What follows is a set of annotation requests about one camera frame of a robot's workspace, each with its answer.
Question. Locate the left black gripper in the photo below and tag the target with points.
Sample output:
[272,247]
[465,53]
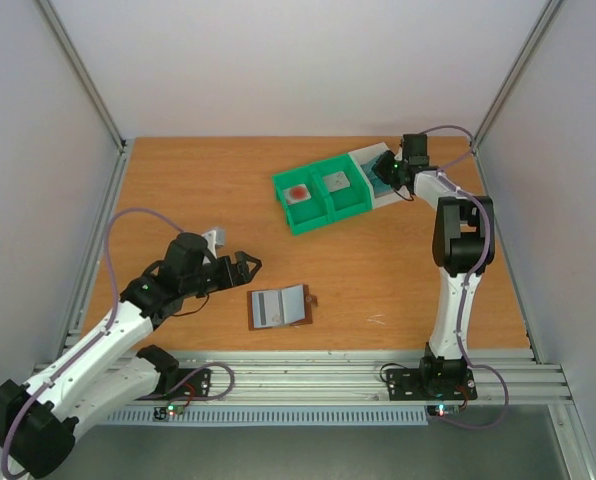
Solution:
[242,258]

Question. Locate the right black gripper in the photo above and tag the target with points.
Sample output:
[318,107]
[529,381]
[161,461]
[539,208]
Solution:
[387,167]

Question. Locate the brown leather card holder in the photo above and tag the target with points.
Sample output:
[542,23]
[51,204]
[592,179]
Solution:
[277,308]

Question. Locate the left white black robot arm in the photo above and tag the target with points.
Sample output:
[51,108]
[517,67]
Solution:
[42,418]

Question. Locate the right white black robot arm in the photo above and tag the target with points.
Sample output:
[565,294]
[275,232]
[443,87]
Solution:
[463,245]

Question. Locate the teal card in white bin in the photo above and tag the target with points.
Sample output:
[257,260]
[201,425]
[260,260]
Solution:
[379,187]

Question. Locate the grey card with red dot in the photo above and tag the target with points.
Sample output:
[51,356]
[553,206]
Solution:
[296,194]

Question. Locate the white bin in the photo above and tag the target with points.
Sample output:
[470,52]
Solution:
[365,154]

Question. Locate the green middle bin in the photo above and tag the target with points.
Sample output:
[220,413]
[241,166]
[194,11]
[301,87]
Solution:
[348,202]

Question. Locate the green bin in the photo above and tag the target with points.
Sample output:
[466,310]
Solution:
[348,202]
[306,216]

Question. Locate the green left bin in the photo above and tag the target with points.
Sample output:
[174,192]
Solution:
[306,216]

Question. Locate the left circuit board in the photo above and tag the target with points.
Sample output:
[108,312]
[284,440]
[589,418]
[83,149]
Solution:
[166,413]

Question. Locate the circuit board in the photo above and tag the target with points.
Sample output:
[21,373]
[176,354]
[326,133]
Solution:
[444,410]
[166,413]

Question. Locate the right circuit board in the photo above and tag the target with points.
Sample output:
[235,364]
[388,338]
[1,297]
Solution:
[444,410]

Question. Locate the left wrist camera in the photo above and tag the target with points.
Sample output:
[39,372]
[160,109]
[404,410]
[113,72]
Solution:
[215,237]

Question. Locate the aluminium front rail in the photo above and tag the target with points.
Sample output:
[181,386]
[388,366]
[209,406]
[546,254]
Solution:
[321,377]

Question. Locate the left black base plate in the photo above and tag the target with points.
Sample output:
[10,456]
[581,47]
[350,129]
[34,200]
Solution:
[181,384]

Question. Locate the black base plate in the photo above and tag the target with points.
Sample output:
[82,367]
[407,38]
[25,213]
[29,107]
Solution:
[408,384]
[181,384]

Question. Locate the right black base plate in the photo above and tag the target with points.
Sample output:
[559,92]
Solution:
[408,384]

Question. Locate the grey slotted cable duct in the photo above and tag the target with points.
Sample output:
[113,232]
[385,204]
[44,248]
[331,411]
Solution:
[271,416]

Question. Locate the right aluminium frame post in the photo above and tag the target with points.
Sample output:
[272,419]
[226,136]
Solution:
[538,31]

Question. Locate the aluminium frame post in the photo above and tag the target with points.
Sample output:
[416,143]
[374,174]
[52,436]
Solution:
[60,34]
[538,31]

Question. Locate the left aluminium frame post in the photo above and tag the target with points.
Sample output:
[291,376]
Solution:
[60,34]

